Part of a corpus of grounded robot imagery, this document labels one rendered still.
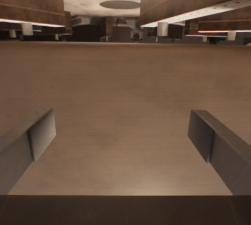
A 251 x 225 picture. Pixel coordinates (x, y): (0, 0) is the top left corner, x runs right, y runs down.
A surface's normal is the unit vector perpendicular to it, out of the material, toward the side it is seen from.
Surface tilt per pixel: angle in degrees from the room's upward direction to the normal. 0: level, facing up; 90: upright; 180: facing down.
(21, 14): 90
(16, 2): 90
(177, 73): 90
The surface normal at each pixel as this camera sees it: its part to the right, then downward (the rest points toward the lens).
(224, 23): -0.51, 0.25
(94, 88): 0.02, 0.30
